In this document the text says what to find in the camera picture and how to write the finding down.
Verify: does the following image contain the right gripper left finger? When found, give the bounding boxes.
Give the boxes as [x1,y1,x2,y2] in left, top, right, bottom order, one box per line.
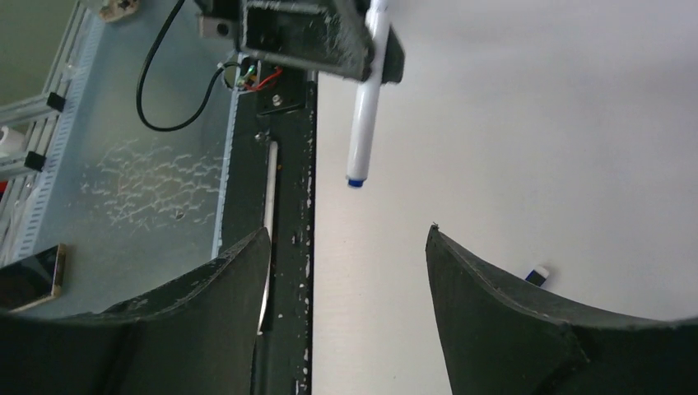
[1,228,271,394]

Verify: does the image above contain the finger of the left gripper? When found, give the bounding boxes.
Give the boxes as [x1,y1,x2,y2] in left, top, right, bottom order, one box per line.
[240,1,375,81]
[382,26,406,84]

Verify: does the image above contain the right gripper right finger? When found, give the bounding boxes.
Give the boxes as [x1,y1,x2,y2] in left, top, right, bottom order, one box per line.
[426,226,697,394]

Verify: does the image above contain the white pen blue end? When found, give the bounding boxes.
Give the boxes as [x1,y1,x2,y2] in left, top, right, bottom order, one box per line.
[347,1,390,188]

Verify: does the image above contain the smartphone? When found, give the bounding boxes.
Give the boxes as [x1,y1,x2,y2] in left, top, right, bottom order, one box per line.
[1,244,66,312]

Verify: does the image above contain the glass jar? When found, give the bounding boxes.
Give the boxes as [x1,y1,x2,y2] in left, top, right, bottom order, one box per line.
[98,0,140,23]

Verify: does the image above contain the left camera cable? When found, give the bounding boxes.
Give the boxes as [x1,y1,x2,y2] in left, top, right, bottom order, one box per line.
[135,0,241,133]

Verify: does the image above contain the aluminium frame rails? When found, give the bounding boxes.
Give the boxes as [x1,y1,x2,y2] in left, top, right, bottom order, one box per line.
[1,2,105,266]

